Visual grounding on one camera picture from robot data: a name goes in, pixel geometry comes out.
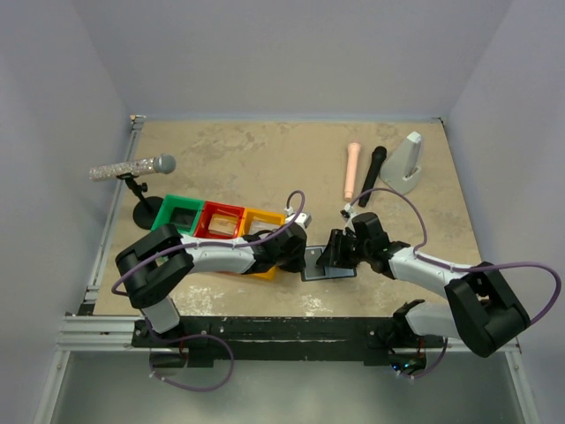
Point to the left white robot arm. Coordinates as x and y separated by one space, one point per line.
153 266

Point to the glitter silver microphone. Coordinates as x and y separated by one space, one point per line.
161 164

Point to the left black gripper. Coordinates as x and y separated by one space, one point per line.
297 266

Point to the yellow plastic bin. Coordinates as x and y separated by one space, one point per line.
251 214

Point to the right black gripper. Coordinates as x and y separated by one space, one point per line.
333 255

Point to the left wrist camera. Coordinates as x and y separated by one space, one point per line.
302 219

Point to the black leather card holder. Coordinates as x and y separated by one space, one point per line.
335 273

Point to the green plastic bin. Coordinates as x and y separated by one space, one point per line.
172 201

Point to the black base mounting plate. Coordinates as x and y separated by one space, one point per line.
200 341

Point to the black item in green bin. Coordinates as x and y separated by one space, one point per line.
183 218

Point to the red plastic bin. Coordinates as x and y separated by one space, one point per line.
217 253

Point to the pink microphone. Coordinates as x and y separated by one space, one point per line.
353 150

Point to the card in red bin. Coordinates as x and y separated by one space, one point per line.
222 225

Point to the silver card in yellow bin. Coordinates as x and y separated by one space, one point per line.
259 226

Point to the black microphone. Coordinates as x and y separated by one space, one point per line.
378 157

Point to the grey wedge stand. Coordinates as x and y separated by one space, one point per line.
402 170

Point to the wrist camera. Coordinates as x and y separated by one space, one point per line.
302 219
348 213

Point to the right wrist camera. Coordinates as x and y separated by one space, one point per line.
348 213

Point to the grey credit card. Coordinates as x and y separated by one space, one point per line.
312 270

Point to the aluminium frame rail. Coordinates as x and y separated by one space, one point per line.
89 295

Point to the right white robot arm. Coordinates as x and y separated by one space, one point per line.
481 309

